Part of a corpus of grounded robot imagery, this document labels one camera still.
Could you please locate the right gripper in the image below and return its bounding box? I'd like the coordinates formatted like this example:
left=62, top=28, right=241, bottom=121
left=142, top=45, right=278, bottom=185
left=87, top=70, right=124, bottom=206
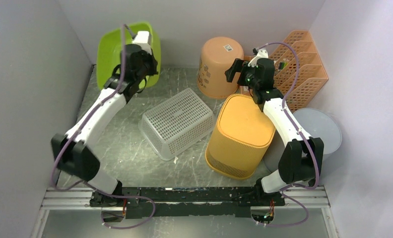
left=225, top=58, right=260, bottom=90

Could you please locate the peach capybara plastic bucket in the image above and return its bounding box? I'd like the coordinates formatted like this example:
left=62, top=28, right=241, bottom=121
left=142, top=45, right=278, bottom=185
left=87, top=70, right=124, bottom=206
left=197, top=37, right=244, bottom=99

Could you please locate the green plastic basin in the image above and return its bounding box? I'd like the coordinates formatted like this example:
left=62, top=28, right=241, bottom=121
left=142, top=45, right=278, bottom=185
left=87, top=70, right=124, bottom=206
left=96, top=21, right=161, bottom=89

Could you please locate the white perforated basket tray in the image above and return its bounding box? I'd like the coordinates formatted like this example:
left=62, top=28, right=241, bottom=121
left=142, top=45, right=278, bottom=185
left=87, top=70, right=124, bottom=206
left=138, top=88, right=216, bottom=161

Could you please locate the yellow slotted waste basket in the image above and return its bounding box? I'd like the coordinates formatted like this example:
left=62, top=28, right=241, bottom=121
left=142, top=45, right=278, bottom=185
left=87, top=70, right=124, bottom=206
left=205, top=94, right=275, bottom=180

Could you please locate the grey plastic bucket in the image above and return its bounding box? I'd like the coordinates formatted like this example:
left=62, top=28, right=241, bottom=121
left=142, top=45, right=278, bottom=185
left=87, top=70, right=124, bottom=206
left=263, top=108, right=342, bottom=173

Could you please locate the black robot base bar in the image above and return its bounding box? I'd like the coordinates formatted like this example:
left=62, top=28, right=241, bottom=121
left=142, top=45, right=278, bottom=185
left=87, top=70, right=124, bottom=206
left=89, top=186, right=285, bottom=219

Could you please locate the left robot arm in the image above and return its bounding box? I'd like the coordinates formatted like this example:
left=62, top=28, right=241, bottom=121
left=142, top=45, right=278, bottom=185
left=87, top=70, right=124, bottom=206
left=51, top=43, right=158, bottom=206

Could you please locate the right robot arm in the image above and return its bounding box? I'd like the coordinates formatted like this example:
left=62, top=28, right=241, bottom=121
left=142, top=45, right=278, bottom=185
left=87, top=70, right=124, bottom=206
left=225, top=58, right=324, bottom=205

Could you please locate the peach plastic desk organizer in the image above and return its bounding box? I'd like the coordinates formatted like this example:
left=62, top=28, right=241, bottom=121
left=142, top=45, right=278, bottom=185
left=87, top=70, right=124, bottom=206
left=269, top=30, right=328, bottom=112

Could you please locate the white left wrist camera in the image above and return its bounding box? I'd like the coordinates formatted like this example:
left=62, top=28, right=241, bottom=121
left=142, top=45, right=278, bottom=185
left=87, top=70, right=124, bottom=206
left=132, top=31, right=153, bottom=55

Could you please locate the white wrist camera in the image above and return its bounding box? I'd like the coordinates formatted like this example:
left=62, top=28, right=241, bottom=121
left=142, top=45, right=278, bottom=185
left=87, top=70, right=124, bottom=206
left=248, top=48, right=269, bottom=67
left=132, top=31, right=153, bottom=55

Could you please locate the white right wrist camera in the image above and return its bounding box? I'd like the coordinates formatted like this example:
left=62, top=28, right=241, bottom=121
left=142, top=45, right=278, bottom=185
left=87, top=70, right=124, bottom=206
left=248, top=48, right=269, bottom=67

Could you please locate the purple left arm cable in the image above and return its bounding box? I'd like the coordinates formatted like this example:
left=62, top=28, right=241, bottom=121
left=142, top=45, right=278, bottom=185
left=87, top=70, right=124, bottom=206
left=50, top=23, right=156, bottom=231

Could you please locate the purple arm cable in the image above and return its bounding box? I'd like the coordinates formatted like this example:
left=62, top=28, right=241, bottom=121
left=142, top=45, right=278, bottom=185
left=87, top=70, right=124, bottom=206
left=50, top=23, right=156, bottom=231
left=253, top=42, right=321, bottom=228

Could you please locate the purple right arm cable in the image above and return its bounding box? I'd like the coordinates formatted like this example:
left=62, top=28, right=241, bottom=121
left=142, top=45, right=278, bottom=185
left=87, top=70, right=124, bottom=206
left=253, top=42, right=321, bottom=228

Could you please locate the aluminium rail frame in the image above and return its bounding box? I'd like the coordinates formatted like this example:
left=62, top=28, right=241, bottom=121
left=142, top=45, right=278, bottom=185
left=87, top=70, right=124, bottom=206
left=32, top=186, right=338, bottom=238

